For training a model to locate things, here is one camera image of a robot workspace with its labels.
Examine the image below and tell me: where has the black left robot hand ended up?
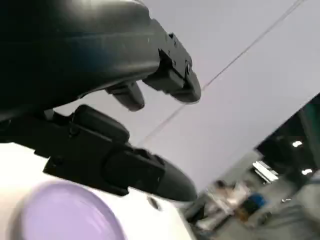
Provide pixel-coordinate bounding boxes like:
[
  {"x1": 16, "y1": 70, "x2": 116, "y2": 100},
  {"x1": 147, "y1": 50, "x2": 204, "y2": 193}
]
[{"x1": 0, "y1": 0, "x2": 202, "y2": 203}]

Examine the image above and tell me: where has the grey partition panel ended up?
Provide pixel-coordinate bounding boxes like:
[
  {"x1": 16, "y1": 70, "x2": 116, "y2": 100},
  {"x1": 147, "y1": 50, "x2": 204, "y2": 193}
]
[
  {"x1": 136, "y1": 0, "x2": 301, "y2": 146},
  {"x1": 137, "y1": 0, "x2": 320, "y2": 198}
]

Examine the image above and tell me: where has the lilac plate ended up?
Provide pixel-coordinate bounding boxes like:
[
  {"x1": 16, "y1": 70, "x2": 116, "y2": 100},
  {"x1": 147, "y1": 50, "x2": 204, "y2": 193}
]
[{"x1": 9, "y1": 179, "x2": 126, "y2": 240}]

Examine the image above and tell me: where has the blue box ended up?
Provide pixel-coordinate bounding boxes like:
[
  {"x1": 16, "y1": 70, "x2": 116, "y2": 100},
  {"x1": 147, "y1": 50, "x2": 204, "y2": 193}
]
[{"x1": 246, "y1": 192, "x2": 267, "y2": 213}]

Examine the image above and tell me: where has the black table cable grommet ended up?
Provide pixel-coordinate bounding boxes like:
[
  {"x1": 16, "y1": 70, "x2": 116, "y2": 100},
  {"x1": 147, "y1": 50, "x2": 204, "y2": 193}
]
[{"x1": 146, "y1": 195, "x2": 163, "y2": 211}]

